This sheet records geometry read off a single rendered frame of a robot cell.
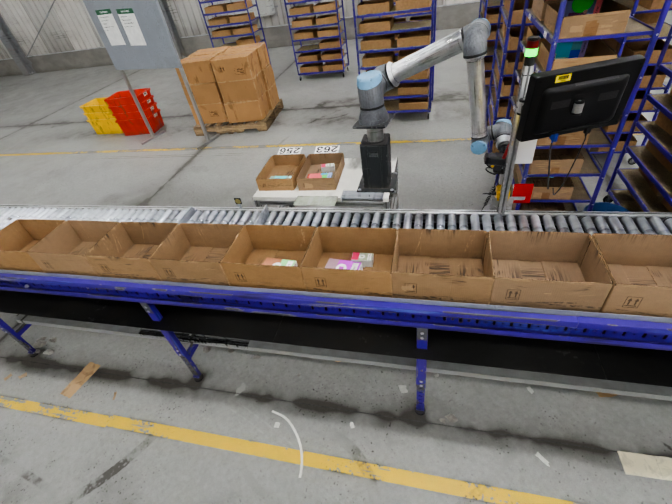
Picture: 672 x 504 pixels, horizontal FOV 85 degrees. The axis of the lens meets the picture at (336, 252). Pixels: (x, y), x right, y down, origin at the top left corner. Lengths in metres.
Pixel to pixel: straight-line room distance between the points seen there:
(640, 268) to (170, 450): 2.55
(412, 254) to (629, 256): 0.89
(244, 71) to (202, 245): 4.05
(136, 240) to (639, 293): 2.42
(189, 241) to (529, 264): 1.75
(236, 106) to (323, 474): 5.16
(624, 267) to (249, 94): 5.18
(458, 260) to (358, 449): 1.16
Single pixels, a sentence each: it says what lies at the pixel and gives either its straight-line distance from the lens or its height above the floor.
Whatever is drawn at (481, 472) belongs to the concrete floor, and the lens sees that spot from 2.24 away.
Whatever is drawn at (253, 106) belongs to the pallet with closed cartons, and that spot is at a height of 0.36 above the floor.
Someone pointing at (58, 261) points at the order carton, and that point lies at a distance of 2.46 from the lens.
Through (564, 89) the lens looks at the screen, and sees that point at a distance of 1.97.
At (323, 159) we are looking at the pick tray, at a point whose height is 0.80.
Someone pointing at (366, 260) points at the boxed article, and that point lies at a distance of 1.74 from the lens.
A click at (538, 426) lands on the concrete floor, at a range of 2.41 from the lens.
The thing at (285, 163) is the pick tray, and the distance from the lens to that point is 3.09.
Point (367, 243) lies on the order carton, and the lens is 1.79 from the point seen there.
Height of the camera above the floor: 2.10
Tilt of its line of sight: 40 degrees down
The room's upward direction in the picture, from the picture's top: 10 degrees counter-clockwise
